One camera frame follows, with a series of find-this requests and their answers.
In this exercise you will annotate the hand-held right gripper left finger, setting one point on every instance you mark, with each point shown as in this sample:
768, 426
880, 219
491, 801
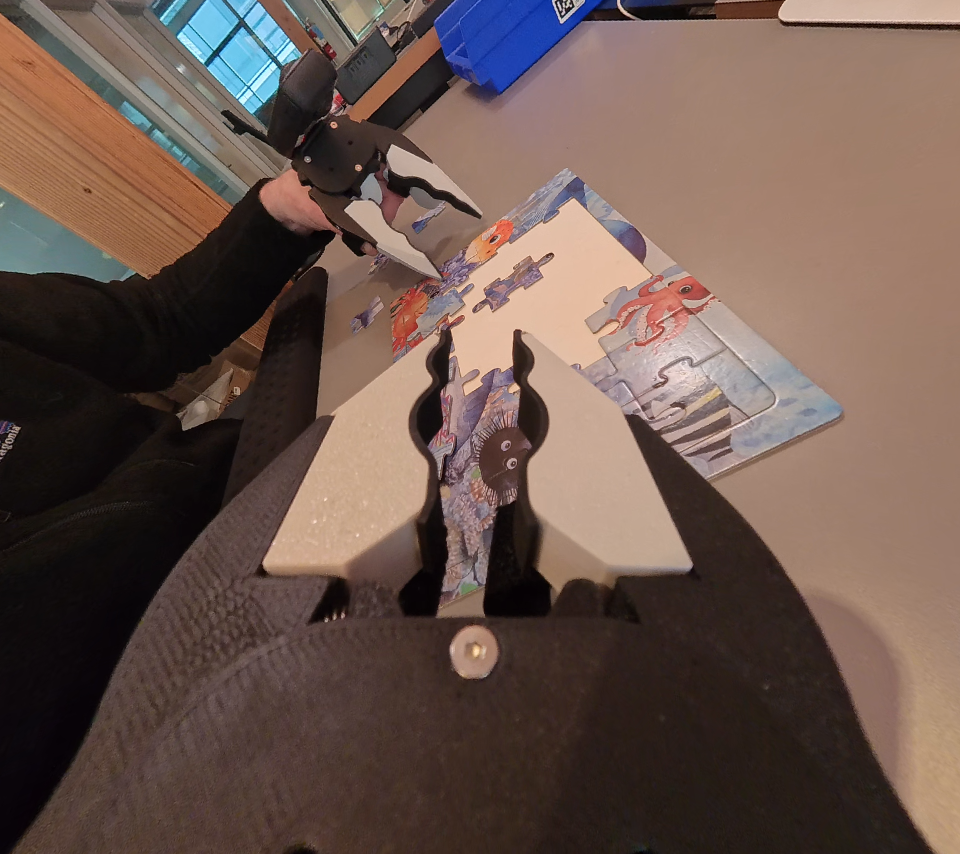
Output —
345, 486

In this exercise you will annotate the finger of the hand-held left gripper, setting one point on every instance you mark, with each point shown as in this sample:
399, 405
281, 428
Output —
431, 175
382, 235

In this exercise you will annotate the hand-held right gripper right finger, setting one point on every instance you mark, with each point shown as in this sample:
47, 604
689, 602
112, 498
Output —
607, 486

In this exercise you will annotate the sea animal jigsaw puzzle tray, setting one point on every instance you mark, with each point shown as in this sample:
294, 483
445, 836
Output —
585, 254

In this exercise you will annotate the person's left forearm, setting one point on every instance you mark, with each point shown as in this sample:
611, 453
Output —
150, 314

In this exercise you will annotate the person's left hand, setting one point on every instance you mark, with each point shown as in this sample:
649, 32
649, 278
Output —
289, 203

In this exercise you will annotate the black case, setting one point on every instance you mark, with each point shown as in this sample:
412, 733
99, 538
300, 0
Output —
367, 66

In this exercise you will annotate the black perforated chair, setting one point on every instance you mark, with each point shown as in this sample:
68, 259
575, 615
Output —
285, 374

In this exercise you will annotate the glass window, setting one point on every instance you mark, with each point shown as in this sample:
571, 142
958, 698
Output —
232, 36

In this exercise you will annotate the white plastic bag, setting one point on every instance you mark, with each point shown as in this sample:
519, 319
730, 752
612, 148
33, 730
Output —
210, 400

